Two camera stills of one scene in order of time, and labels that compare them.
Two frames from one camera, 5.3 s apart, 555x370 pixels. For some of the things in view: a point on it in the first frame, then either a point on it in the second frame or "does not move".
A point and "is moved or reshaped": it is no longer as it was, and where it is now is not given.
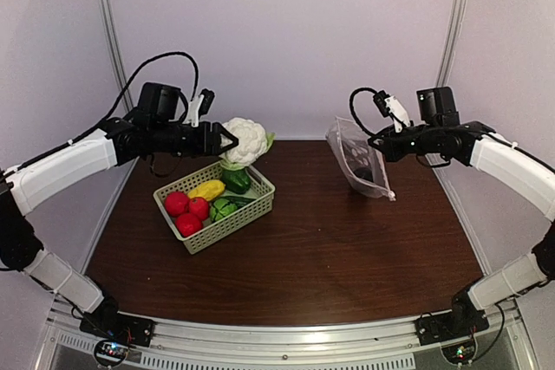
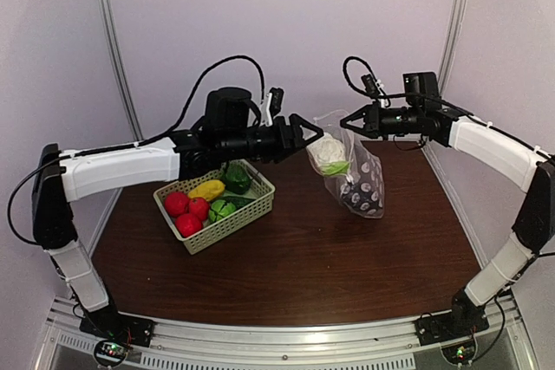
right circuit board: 460,353 does not move
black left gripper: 209,143 -> 290,145
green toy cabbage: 222,208 does not move
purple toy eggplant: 364,173 -> 366,197
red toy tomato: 199,206 does not move
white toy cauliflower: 253,141 is moved or reshaped
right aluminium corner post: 458,6 does not move
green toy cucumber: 238,201 does not move
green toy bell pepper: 238,181 does not move
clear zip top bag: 361,162 is moved or reshaped
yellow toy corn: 208,190 does not move
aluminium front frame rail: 387,344 does not move
